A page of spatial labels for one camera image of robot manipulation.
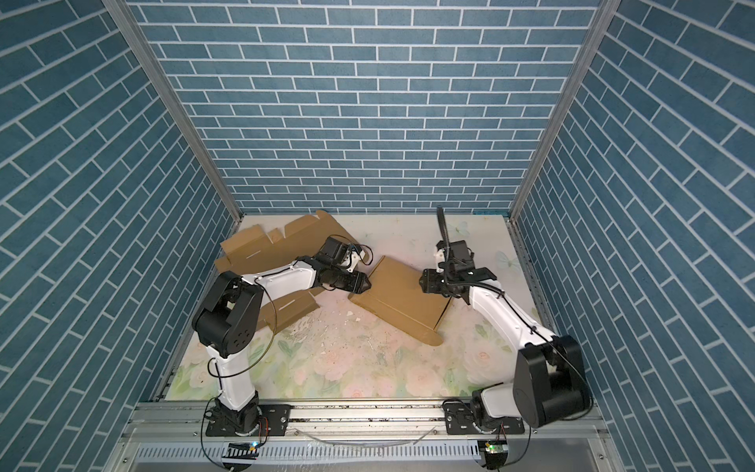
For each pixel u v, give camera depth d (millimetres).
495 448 737
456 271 665
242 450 722
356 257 892
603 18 711
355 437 728
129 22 711
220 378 474
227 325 502
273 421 737
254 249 1092
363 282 873
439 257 801
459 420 736
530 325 470
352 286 845
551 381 419
